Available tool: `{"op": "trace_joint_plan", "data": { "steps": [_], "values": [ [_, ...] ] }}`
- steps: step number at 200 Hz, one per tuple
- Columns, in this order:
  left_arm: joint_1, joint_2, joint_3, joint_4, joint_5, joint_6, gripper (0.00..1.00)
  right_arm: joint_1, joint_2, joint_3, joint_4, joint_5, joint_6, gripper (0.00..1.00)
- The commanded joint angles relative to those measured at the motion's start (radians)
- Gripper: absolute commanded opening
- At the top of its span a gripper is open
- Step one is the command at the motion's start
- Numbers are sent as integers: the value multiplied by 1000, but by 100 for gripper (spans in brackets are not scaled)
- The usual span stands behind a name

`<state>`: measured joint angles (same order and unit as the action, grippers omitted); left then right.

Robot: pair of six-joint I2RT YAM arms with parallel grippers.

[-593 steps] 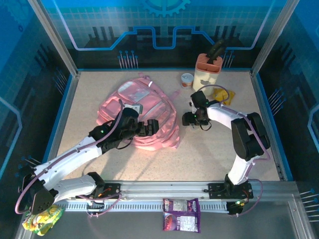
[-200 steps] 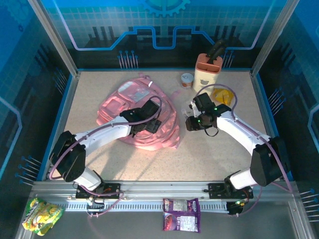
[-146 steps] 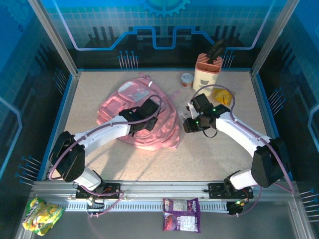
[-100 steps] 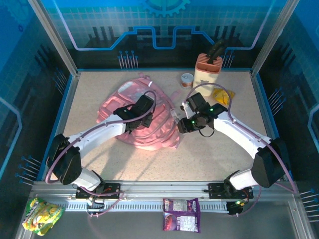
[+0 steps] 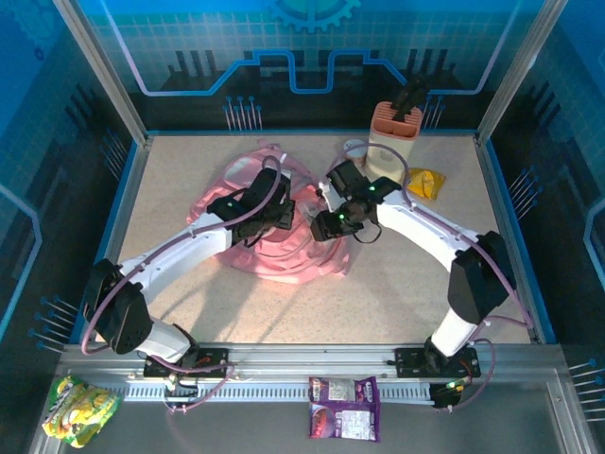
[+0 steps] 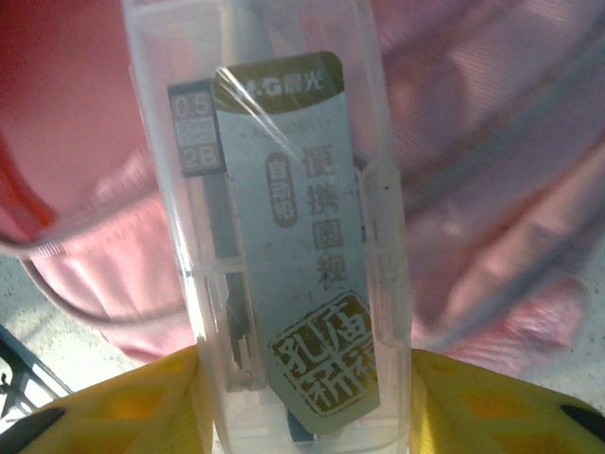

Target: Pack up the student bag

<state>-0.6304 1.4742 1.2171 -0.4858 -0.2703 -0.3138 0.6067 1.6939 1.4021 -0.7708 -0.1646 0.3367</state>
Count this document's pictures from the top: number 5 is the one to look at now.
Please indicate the pink backpack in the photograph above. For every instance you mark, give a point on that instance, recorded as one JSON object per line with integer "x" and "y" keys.
{"x": 283, "y": 260}

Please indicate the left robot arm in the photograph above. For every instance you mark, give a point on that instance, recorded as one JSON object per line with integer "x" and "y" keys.
{"x": 179, "y": 250}

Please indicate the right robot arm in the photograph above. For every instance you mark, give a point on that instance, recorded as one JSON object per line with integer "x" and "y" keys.
{"x": 416, "y": 232}

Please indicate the green yellow snack bag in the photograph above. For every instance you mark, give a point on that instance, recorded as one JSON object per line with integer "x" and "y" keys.
{"x": 80, "y": 411}

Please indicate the small tin can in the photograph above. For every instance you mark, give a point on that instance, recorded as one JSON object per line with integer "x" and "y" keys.
{"x": 359, "y": 158}

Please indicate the cream and pink knife block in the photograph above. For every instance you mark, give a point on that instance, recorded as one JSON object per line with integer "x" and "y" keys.
{"x": 394, "y": 127}

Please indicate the yellow snack packet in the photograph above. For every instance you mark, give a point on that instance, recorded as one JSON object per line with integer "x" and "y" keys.
{"x": 425, "y": 183}

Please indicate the black controller box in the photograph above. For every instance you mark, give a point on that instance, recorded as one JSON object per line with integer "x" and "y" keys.
{"x": 182, "y": 392}
{"x": 444, "y": 397}

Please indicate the purple snack packet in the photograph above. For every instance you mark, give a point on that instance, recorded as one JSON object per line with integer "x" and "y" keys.
{"x": 345, "y": 411}

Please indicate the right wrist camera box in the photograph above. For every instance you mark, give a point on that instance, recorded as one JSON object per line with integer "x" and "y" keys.
{"x": 328, "y": 196}

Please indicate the aluminium front rail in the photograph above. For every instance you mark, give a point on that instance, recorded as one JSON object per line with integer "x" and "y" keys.
{"x": 307, "y": 359}

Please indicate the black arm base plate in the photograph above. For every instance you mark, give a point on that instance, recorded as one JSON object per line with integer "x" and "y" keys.
{"x": 212, "y": 364}
{"x": 406, "y": 364}

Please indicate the aluminium frame post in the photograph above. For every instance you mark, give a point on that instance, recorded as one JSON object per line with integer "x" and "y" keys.
{"x": 524, "y": 61}
{"x": 98, "y": 61}

